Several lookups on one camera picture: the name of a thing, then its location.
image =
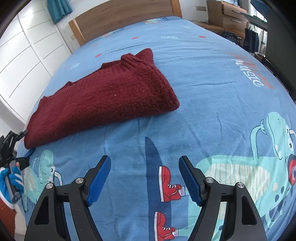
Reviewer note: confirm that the wall socket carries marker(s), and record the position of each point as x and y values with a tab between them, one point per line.
72	37
200	8

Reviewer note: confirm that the navy tote bag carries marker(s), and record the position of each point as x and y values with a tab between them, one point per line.
251	39

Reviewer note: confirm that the wooden headboard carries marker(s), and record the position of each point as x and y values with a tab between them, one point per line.
120	18

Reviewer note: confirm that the person's left hand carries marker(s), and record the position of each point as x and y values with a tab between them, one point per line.
16	178

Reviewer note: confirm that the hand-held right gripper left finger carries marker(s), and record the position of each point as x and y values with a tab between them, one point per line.
99	178

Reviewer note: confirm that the blue dinosaur print bed sheet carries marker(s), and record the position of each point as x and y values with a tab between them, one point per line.
208	104

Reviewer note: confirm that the dark chair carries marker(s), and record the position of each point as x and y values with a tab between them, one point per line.
277	60

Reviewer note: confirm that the dark red knitted sweater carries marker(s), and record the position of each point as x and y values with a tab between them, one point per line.
104	97

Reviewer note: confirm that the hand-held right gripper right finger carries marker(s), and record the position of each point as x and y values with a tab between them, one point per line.
192	180

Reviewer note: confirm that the black backpack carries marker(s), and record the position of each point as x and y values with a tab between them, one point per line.
230	37

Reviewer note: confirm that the teal curtain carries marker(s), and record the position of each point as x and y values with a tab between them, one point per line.
59	9

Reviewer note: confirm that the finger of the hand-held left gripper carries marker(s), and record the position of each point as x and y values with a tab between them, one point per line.
19	136
24	161

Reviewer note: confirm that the wooden nightstand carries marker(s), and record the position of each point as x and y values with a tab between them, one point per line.
229	16

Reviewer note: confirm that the white wardrobe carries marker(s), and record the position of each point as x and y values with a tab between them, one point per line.
30	51

